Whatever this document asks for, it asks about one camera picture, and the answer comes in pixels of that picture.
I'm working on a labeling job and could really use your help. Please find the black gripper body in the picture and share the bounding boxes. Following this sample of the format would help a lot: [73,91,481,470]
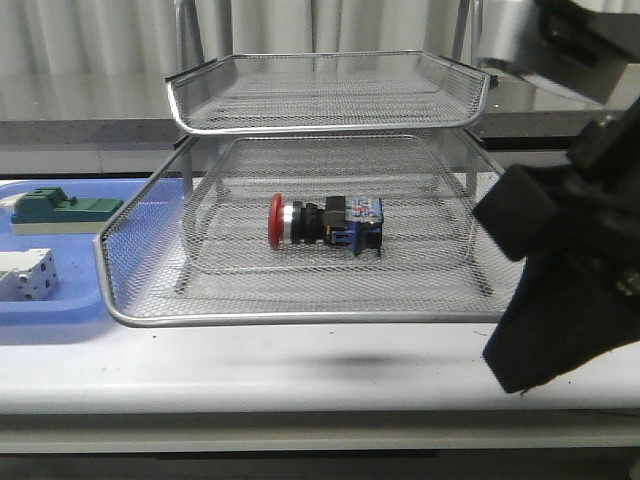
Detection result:
[474,103,639,298]

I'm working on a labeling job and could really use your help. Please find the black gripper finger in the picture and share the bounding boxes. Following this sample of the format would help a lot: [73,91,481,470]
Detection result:
[483,252,639,393]

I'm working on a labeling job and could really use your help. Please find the red emergency push button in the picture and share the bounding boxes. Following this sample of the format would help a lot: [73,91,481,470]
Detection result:
[267,193,384,256]

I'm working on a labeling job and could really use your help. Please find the silver mesh tray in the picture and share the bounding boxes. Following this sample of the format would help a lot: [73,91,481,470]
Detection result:
[178,199,481,275]
[94,130,522,327]
[166,50,491,136]

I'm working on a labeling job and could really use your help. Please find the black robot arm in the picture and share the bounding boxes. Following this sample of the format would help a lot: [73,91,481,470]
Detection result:
[474,1,639,393]

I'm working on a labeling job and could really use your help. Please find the silver mesh top tray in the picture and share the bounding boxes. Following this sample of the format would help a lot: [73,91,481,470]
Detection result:
[166,50,491,136]

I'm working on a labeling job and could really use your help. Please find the silver mesh bottom tray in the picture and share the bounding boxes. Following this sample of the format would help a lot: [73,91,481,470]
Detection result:
[178,199,481,275]

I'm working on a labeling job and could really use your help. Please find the blue plastic tray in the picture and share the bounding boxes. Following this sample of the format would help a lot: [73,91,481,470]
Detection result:
[1,178,144,326]

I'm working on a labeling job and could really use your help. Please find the grey metal rack frame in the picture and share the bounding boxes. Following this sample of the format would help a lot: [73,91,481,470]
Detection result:
[168,51,494,313]

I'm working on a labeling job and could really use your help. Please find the green and beige switch block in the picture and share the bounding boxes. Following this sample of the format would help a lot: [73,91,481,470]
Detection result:
[11,187,124,235]

